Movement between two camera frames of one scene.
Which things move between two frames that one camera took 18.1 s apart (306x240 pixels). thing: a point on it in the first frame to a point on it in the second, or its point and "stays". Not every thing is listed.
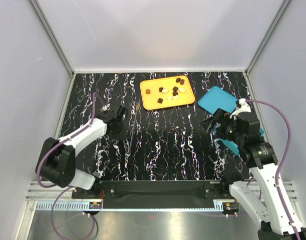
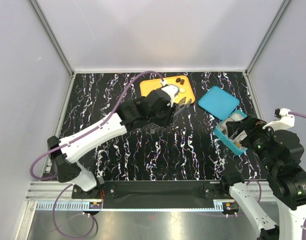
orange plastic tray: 167,92 stays
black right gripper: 220,116 to 256,125
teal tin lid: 217,98 stays
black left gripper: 119,135 to 169,118
